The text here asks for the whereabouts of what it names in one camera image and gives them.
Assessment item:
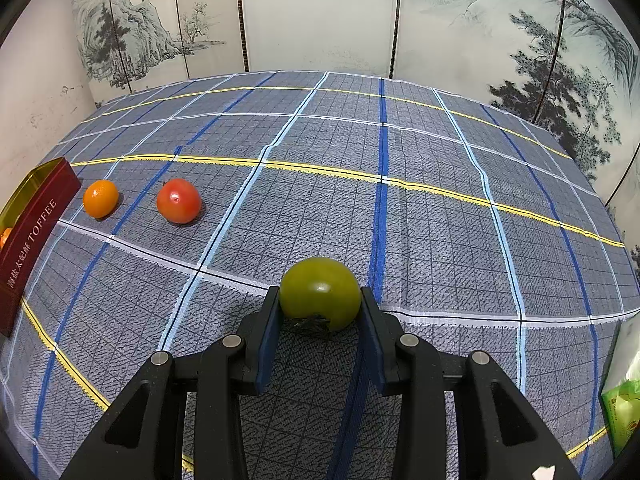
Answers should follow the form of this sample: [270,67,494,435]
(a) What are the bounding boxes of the green tomato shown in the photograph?
[279,256,362,332]

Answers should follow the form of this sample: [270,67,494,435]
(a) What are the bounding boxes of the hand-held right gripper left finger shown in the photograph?
[60,285,282,480]

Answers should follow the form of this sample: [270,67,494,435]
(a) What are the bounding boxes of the green snack packet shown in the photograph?
[600,380,640,458]

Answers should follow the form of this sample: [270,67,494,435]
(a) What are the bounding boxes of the white plastic bag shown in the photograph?
[602,317,640,396]

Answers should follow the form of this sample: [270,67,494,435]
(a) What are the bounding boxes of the landscape painted folding screen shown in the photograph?
[70,0,640,271]

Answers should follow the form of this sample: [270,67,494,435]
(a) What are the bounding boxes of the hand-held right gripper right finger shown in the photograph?
[360,286,581,480]

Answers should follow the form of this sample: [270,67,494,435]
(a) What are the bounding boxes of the red tomato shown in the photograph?
[156,178,202,225]

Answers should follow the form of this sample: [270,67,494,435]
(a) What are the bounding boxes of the golden tin box red sides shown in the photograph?
[0,156,82,337]

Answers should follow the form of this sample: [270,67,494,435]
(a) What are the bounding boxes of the blue grey plaid tablecloth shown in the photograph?
[0,70,640,480]

